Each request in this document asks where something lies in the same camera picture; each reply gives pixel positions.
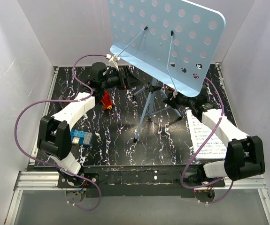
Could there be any black metronome body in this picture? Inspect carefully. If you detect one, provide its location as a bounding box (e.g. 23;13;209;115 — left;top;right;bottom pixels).
56;95;71;110

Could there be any blue music stand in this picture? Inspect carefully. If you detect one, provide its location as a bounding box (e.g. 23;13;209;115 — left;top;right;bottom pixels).
105;0;227;143

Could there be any white sheet music page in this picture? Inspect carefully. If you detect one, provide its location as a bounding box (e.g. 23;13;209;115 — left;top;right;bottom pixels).
186;109;227;160

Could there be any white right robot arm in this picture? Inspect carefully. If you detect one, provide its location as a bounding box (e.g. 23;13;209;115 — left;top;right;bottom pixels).
164;93;265;184

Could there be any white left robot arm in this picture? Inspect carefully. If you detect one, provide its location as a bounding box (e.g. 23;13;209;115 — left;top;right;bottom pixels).
37;62;142;174

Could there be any red toy brick car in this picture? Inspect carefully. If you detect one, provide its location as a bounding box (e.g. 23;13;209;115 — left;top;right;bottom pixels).
100;90;113;110

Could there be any blue white brick block stack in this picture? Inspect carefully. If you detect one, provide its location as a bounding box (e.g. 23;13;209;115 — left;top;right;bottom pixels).
70;130;93;146

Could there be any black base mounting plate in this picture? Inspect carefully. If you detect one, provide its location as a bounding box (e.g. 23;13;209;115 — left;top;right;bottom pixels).
57;164;253;199

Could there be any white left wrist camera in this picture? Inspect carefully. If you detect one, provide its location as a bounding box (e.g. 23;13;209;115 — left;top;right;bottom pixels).
106;54;120;71

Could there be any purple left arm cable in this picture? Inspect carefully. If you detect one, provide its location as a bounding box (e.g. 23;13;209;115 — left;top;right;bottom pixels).
15;54;112;212

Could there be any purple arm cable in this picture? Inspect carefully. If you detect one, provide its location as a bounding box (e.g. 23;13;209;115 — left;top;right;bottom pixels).
15;54;112;212
179;77;234;203

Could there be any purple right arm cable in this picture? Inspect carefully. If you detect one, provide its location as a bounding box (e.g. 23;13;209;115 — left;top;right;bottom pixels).
179;77;234;203

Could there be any aluminium rail frame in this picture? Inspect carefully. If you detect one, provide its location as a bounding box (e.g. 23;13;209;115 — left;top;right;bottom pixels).
4;67;270;225

